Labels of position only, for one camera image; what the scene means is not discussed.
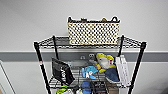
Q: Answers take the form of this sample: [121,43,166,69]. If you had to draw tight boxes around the pale basket with dark spots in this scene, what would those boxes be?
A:
[66,15,121,46]

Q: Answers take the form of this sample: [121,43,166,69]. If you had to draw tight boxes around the yellow and white plush toy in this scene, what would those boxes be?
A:
[95,52,117,73]

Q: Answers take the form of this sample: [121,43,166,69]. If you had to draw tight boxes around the light blue plush toy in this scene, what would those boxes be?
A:
[80,65,100,80]

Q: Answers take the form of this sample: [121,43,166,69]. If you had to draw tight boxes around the tan plush animal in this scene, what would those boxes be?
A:
[101,17,108,22]

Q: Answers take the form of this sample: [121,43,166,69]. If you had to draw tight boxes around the dark blue plush toy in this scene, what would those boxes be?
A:
[104,66,122,85]

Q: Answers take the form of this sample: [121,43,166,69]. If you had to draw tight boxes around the blue cap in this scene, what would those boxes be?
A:
[80,80,92,94]

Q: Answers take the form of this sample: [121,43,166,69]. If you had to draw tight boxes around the stack of black boxes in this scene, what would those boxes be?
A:
[91,79,106,94]

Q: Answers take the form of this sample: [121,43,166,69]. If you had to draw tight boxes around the yellow soft toy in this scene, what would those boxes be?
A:
[76,88,84,94]

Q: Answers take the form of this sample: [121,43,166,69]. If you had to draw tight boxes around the tall white box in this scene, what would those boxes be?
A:
[114,54,131,89]

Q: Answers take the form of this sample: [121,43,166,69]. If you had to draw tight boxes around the white bag with green edge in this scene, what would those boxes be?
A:
[55,85,71,94]

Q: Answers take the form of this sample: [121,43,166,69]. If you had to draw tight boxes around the closed cardboard box stack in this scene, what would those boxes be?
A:
[105,83,120,94]

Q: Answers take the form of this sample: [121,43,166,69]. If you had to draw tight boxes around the black wire shelf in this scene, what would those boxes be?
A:
[32,34,148,94]

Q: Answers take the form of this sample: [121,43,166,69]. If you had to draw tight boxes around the small grey wall socket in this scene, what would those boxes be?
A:
[79,54,87,62]

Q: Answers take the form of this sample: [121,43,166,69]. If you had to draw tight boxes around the white door frame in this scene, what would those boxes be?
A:
[0,59,16,94]

